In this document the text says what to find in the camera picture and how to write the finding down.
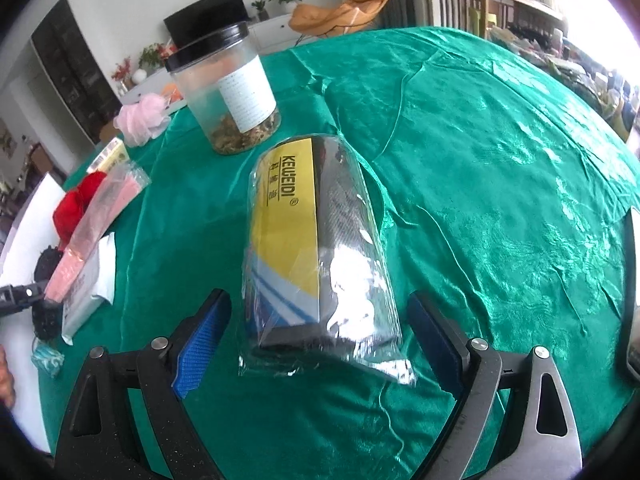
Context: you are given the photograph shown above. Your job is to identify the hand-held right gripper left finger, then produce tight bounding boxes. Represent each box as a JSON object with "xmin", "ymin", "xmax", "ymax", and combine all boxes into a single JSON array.
[{"xmin": 52, "ymin": 288, "xmax": 232, "ymax": 480}]

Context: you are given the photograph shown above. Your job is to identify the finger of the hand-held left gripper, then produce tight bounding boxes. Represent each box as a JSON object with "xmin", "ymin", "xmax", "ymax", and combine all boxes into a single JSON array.
[{"xmin": 0, "ymin": 284, "xmax": 47, "ymax": 317}]

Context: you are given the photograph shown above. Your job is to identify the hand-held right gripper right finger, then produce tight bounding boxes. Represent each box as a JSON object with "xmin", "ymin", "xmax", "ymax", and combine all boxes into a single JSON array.
[{"xmin": 407, "ymin": 291, "xmax": 585, "ymax": 480}]

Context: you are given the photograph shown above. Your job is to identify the grey yellow box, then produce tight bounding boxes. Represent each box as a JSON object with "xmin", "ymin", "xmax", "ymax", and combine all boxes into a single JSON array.
[{"xmin": 237, "ymin": 135, "xmax": 418, "ymax": 387}]

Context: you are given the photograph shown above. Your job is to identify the person's left hand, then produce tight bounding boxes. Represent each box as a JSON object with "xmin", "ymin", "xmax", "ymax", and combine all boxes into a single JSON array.
[{"xmin": 0, "ymin": 347, "xmax": 17, "ymax": 409}]

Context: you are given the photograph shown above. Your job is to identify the black mesh scrubber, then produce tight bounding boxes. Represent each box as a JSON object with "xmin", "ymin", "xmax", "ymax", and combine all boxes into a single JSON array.
[{"xmin": 32, "ymin": 245, "xmax": 66, "ymax": 341}]

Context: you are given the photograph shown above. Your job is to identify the white plastic packet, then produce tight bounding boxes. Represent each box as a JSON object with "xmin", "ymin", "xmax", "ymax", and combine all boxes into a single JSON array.
[{"xmin": 61, "ymin": 234, "xmax": 117, "ymax": 346}]

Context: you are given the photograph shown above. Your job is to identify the teal striped small item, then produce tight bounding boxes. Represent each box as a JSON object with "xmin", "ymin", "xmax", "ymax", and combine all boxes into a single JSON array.
[{"xmin": 31, "ymin": 342, "xmax": 65, "ymax": 380}]

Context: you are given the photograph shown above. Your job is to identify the red packet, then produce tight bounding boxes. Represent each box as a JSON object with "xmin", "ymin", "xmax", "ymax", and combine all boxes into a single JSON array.
[{"xmin": 52, "ymin": 171, "xmax": 108, "ymax": 251}]

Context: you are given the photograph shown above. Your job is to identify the pink cloth in clear bag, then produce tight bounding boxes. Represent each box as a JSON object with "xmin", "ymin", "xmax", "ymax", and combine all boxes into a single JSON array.
[{"xmin": 44, "ymin": 164, "xmax": 152, "ymax": 303}]

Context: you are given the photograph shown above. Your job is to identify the small cream green box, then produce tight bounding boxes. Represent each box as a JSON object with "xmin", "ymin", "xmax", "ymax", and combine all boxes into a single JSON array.
[{"xmin": 89, "ymin": 137, "xmax": 130, "ymax": 176}]

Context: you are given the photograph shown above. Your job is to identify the green tablecloth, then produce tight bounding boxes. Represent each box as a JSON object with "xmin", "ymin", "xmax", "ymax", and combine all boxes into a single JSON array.
[{"xmin": 50, "ymin": 25, "xmax": 640, "ymax": 480}]

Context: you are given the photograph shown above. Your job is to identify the black-edged white object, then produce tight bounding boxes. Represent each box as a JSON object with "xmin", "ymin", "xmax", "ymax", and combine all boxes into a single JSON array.
[{"xmin": 620, "ymin": 209, "xmax": 640, "ymax": 378}]

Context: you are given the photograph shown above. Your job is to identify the pink bath pouf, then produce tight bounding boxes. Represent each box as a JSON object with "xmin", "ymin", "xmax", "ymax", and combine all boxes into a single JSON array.
[{"xmin": 114, "ymin": 94, "xmax": 172, "ymax": 147}]

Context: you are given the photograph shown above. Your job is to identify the dark display cabinet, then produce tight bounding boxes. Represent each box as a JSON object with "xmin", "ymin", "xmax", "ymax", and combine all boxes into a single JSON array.
[{"xmin": 31, "ymin": 0, "xmax": 123, "ymax": 146}]

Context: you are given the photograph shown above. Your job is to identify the red flowers in vase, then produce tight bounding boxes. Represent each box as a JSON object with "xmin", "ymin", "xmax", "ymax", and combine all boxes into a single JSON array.
[{"xmin": 111, "ymin": 57, "xmax": 135, "ymax": 93}]

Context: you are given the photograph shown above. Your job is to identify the clear jar with black lid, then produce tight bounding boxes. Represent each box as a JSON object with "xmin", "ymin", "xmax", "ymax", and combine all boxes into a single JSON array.
[{"xmin": 165, "ymin": 21, "xmax": 282, "ymax": 155}]

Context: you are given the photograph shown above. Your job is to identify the leafy plant with red blooms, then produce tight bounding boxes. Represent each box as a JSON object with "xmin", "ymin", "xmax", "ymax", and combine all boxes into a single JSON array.
[{"xmin": 137, "ymin": 42, "xmax": 176, "ymax": 71}]

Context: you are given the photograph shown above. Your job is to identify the cluttered side table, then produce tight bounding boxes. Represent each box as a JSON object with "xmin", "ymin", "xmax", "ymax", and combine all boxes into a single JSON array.
[{"xmin": 490, "ymin": 25, "xmax": 640, "ymax": 136}]

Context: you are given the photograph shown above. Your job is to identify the black television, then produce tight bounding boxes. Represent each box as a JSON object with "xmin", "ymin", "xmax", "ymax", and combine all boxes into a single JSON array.
[{"xmin": 163, "ymin": 0, "xmax": 251, "ymax": 51}]

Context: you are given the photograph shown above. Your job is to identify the wooden chair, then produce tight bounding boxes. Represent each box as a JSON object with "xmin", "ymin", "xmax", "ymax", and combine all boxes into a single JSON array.
[{"xmin": 424, "ymin": 0, "xmax": 516, "ymax": 41}]

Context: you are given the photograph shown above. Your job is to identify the orange lounge chair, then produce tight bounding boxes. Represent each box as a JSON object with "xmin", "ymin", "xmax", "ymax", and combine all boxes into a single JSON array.
[{"xmin": 290, "ymin": 0, "xmax": 397, "ymax": 43}]

